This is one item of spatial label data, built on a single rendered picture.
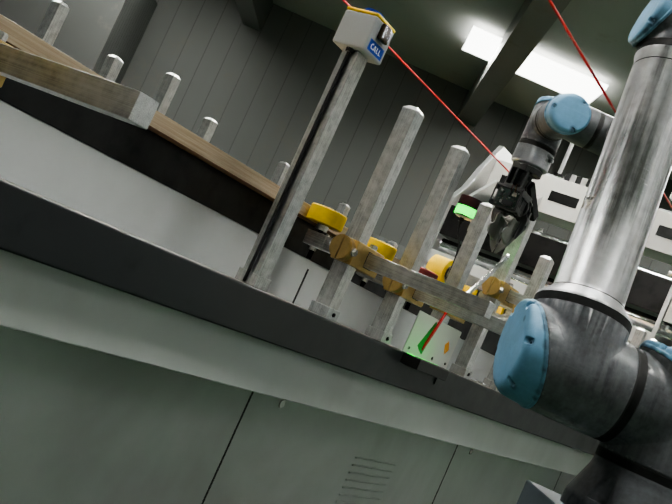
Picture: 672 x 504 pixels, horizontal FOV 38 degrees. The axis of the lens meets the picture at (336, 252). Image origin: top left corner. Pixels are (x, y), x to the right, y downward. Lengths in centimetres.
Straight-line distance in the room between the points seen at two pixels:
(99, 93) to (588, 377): 79
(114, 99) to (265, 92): 923
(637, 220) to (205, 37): 908
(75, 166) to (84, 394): 44
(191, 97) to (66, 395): 860
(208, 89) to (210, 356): 865
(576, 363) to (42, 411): 91
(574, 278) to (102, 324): 70
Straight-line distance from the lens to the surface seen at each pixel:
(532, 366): 141
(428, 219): 215
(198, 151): 174
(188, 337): 164
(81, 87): 104
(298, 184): 170
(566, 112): 220
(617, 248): 151
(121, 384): 189
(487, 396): 272
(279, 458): 242
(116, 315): 150
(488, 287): 257
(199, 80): 1032
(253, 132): 1015
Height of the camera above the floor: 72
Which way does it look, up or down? 3 degrees up
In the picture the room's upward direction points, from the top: 24 degrees clockwise
